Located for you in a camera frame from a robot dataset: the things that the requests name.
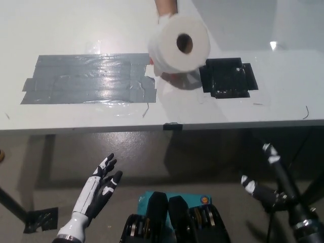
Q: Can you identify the bare person hand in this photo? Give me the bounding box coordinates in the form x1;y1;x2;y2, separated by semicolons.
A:
149;57;187;88

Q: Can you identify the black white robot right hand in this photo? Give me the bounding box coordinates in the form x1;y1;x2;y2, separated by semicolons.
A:
240;143;318;228

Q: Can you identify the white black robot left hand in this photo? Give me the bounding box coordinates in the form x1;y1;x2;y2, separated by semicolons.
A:
57;153;124;241

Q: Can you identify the white toilet paper roll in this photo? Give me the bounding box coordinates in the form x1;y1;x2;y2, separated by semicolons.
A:
147;9;211;76

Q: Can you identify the black teal robot body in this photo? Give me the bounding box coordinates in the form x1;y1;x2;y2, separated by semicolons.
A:
118;191;231;243

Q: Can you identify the black tape square patch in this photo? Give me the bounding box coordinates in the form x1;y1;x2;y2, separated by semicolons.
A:
199;57;259;99

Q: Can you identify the clear tape piece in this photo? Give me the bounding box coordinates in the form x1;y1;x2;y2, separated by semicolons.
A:
84;38;102;55
100;99;142;117

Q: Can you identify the black slanted pole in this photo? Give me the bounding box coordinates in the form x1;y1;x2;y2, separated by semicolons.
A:
0;186;28;221

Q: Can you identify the black floor cable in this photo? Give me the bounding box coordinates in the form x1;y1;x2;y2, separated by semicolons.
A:
267;212;275;243

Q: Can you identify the grey duct tape patch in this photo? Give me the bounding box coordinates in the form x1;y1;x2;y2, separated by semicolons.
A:
20;53;157;105

